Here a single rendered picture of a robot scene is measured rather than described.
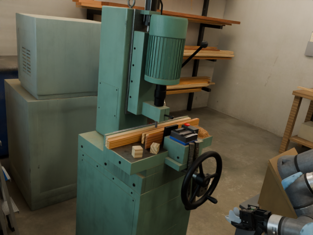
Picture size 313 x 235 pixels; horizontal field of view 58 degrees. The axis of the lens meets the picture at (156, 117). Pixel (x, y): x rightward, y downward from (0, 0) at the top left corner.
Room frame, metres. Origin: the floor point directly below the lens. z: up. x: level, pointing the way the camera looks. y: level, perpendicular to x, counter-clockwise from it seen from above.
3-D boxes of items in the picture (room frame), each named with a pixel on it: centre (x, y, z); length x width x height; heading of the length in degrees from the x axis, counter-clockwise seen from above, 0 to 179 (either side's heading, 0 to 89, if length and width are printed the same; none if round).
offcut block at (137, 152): (1.14, 0.07, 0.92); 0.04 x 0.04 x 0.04; 25
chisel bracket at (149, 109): (1.41, 0.01, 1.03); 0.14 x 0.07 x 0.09; 46
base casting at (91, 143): (1.48, 0.08, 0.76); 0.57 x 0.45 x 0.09; 46
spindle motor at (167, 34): (1.39, 0.00, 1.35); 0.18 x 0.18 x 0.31
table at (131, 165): (1.32, -0.08, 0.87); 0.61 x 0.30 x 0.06; 136
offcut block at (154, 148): (1.20, -0.01, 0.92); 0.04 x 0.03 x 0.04; 167
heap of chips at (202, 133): (1.51, -0.24, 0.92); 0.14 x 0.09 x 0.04; 46
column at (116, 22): (1.59, 0.21, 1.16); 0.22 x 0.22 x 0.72; 46
